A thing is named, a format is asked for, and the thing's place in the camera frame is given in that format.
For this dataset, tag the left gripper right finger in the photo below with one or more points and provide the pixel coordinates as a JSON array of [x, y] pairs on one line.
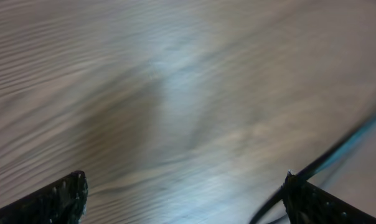
[[306, 203]]

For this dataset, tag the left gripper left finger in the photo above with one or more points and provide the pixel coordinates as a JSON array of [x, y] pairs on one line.
[[62, 201]]

